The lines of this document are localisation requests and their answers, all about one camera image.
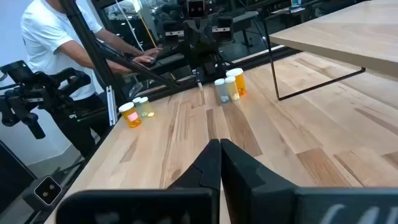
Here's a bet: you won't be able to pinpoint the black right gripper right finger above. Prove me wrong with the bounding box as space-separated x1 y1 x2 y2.
221 138 298 224

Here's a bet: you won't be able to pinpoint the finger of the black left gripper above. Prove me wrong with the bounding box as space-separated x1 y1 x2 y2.
199 21 215 63
184 21 200 63

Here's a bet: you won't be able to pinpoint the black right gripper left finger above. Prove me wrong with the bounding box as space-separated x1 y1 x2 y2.
167 139 222 191

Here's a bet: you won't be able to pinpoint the orange medicine bottle white cap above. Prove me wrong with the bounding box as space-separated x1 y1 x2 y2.
226 67 248 96

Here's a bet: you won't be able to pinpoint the orange bottle with pink label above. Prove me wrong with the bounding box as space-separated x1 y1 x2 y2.
118 101 142 129

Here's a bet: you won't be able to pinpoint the wooden shelf black metal legs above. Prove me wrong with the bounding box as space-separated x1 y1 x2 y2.
262 0 398 101

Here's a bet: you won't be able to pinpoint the clear pill bottle left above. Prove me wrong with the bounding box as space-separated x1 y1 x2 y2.
139 96 155 118

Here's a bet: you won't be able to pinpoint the person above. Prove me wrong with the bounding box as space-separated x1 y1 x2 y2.
20 0 164 158

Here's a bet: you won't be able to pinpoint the black flat panel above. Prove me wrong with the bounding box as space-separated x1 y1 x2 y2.
0 139 37 215

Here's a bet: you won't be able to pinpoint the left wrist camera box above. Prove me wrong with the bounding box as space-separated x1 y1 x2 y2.
186 0 206 19

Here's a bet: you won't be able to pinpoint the long yellow power cable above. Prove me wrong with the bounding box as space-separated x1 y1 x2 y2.
135 9 158 49

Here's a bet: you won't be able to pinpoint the silver metal bracket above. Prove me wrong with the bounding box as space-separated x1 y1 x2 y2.
106 85 119 127

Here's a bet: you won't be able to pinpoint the black metal table frame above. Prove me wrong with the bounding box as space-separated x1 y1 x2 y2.
24 0 301 224

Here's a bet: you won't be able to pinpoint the small white-rimmed camera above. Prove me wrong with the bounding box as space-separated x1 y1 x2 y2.
33 175 63 207

